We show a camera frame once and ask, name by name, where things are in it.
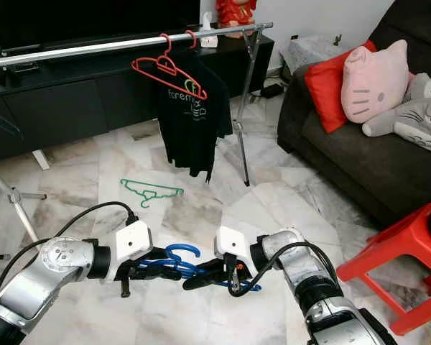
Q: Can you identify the blue plastic hanger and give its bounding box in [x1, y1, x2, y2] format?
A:
[136, 243, 263, 294]

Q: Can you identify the red plastic hanger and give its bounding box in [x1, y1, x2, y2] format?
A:
[185, 29, 200, 51]
[131, 32, 209, 101]

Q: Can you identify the green plastic hanger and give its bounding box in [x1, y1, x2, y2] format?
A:
[119, 178, 186, 211]

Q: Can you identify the black printed t-shirt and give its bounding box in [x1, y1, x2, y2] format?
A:
[152, 49, 234, 179]

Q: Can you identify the dark grey sofa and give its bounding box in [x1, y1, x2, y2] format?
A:
[277, 0, 431, 231]

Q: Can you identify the red plastic stool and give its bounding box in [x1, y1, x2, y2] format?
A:
[336, 201, 431, 336]

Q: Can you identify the black TV console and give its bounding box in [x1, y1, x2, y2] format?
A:
[0, 32, 275, 162]

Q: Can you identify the black power strip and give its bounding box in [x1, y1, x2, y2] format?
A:
[260, 82, 287, 99]

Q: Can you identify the silver metal garment rack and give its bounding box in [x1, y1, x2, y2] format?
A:
[0, 20, 275, 249]

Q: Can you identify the grey open-eyed totoro plush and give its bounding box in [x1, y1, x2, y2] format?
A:
[361, 96, 431, 157]

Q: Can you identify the grey cloth covered side table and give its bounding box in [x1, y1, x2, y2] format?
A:
[284, 32, 346, 73]

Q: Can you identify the pink cat face cushion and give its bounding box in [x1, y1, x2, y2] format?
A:
[341, 38, 412, 124]

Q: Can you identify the black flat screen television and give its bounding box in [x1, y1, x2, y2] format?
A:
[0, 0, 202, 52]

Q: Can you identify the red doll figurine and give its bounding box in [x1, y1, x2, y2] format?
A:
[215, 0, 258, 29]

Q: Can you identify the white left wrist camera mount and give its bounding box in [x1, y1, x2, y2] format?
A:
[113, 220, 157, 283]

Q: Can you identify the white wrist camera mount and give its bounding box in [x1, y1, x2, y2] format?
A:
[213, 226, 254, 277]
[113, 220, 157, 283]

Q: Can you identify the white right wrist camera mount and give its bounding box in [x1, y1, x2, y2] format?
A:
[213, 226, 254, 277]

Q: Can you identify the dark wire hanger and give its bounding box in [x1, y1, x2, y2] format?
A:
[0, 108, 26, 141]

